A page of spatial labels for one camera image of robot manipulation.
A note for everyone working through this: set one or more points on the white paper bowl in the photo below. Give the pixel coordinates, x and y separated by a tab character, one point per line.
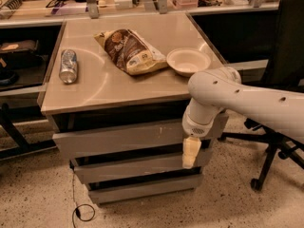
187	61

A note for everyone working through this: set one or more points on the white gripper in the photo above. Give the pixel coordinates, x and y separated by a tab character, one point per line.
197	127

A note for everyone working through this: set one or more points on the grey drawer cabinet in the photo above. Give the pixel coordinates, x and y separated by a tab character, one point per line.
204	154

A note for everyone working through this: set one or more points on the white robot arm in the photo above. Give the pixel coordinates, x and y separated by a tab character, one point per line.
213	90

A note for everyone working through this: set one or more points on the grey bottom drawer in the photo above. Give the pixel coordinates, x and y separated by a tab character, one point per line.
148	189

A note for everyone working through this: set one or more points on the coiled soldering stand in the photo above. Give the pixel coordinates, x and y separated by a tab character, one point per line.
9	8

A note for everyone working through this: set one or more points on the silver soda can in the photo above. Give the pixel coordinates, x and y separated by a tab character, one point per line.
68	66

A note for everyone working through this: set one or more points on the grey top drawer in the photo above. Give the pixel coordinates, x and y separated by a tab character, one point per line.
120	138

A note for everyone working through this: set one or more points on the grey drawer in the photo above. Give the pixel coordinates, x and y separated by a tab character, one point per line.
120	138
130	164
148	189

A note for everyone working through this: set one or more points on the black office chair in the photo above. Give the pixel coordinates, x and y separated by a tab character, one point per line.
285	70

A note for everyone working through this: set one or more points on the long background workbench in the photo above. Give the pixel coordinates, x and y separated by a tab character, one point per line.
31	16

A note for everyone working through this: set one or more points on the brown chip bag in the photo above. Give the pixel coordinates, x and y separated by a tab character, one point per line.
129	52

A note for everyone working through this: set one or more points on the grey middle drawer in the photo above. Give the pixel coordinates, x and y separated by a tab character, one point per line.
130	164

